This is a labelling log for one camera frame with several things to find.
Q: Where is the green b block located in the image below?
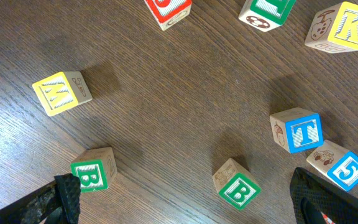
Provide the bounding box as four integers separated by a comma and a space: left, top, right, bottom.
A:
213, 158, 262, 210
70, 147, 117, 192

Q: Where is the blue 5 block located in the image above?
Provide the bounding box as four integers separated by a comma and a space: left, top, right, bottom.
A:
306, 140, 358, 192

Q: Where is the green J block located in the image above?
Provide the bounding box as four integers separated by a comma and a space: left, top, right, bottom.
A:
238, 0, 296, 32

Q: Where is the red Y block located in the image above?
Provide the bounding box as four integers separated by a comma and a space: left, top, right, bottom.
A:
322, 213, 335, 224

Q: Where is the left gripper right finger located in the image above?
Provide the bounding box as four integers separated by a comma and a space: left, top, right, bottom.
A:
290, 167, 358, 224

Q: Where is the red 6 block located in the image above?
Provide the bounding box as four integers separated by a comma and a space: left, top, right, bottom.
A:
144, 0, 192, 30

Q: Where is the blue T block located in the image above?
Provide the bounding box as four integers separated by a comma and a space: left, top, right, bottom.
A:
269, 107, 324, 154

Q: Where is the yellow block far left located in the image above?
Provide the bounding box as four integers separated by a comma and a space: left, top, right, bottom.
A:
32, 71, 93, 116

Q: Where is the yellow block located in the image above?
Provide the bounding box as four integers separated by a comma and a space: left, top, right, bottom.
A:
305, 1, 358, 54
32, 71, 93, 116

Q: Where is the green B block lower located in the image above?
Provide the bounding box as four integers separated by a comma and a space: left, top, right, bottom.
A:
70, 147, 117, 192

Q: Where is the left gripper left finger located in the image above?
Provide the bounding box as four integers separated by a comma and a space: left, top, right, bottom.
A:
0, 174, 81, 224

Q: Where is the yellow block upper left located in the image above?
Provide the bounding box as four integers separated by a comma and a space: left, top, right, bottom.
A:
305, 1, 358, 54

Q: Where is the green B block upper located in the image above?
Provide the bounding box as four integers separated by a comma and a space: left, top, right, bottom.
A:
213, 158, 262, 210

